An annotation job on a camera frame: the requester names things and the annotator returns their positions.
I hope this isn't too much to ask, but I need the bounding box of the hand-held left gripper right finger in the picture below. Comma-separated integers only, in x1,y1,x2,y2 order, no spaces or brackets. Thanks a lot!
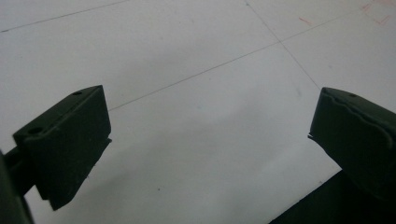
307,87,396,203

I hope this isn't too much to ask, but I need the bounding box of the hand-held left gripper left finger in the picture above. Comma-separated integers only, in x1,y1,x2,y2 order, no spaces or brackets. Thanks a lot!
12,84,112,211

